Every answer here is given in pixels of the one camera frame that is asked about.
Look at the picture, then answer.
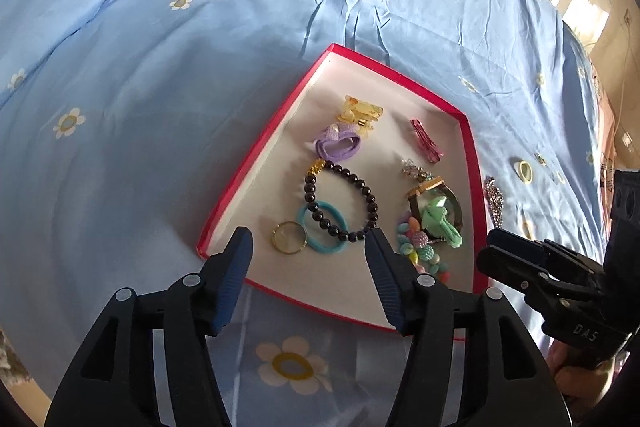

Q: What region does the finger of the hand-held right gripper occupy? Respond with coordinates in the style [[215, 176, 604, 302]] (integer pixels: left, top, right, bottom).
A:
[[475, 248, 597, 309], [486, 228, 604, 281]]

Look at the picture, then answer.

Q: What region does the yellow duck hair clip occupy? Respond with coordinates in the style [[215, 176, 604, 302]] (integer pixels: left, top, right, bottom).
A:
[[336, 94, 385, 140]]

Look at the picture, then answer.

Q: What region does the crystal bead bracelet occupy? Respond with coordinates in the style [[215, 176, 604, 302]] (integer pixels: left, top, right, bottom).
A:
[[401, 158, 435, 182]]

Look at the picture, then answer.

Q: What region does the red snap hair clip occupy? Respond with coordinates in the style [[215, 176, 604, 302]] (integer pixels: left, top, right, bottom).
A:
[[410, 118, 445, 162]]

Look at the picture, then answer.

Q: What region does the person's right hand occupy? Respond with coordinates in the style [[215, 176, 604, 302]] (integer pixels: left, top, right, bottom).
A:
[[545, 341, 616, 403]]

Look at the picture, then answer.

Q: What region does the white cable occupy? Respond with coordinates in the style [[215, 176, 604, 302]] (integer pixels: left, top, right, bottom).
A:
[[612, 9, 632, 142]]

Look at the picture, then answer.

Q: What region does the yellow hair ring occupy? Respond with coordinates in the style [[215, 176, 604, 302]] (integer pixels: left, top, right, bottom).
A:
[[511, 159, 535, 184]]

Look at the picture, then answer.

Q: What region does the green hair clip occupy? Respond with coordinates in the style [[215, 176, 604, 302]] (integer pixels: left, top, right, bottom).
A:
[[419, 195, 463, 250]]

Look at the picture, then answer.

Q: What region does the black bead bracelet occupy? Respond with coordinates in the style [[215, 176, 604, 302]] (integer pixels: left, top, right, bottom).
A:
[[303, 160, 380, 244]]

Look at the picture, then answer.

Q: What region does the blue flowered bedsheet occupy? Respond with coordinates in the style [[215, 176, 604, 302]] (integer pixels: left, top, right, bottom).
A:
[[0, 0, 616, 427]]

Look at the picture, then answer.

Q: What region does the gold wrist watch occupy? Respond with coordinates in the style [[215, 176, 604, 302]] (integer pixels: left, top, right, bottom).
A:
[[406, 177, 466, 243]]

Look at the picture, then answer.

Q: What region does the metal key ring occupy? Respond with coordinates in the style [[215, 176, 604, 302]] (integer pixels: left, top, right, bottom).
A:
[[271, 220, 308, 253]]

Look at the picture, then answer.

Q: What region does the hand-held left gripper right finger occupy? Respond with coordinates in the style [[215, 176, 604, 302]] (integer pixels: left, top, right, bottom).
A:
[[364, 229, 573, 427]]

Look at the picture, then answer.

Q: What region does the silver metal chain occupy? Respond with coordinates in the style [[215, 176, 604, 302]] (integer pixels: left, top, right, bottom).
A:
[[482, 175, 506, 228]]

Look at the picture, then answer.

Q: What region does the colourful bead bracelet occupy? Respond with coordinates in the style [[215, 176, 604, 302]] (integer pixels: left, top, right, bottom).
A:
[[396, 214, 451, 283]]

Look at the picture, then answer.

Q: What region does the red cardboard box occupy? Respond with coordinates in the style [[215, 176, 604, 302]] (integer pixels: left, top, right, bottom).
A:
[[196, 43, 491, 334]]

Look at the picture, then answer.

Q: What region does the pink printed sheet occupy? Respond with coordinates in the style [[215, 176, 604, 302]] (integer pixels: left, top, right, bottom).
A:
[[592, 62, 621, 208]]

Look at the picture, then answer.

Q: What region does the purple bow hair tie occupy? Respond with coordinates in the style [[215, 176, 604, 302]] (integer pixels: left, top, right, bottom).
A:
[[314, 122, 363, 159]]

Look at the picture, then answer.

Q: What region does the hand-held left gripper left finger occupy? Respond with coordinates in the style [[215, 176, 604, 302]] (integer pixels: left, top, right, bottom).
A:
[[44, 227, 254, 427]]

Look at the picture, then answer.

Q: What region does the teal hair tie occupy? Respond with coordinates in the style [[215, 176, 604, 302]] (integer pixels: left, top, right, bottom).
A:
[[296, 201, 351, 254]]

